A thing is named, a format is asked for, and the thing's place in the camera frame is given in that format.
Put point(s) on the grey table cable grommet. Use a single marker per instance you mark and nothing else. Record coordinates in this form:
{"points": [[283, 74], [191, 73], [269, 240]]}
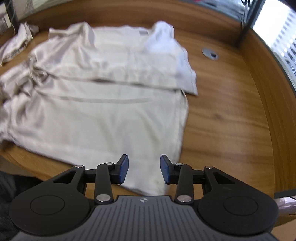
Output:
{"points": [[210, 54]]}

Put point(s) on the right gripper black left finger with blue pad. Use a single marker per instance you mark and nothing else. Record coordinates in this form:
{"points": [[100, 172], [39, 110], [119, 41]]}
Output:
{"points": [[63, 202]]}

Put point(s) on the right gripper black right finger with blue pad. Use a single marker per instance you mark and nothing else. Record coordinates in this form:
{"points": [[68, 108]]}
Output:
{"points": [[223, 202]]}

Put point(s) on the black metal post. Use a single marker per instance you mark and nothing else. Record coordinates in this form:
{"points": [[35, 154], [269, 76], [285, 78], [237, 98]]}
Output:
{"points": [[251, 13]]}

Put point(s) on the small crumpled white cloth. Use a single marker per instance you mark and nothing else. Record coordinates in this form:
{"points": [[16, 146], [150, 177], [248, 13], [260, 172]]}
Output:
{"points": [[18, 42]]}

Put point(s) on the cream satin shirt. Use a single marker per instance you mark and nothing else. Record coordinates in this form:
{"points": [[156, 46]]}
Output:
{"points": [[88, 95]]}

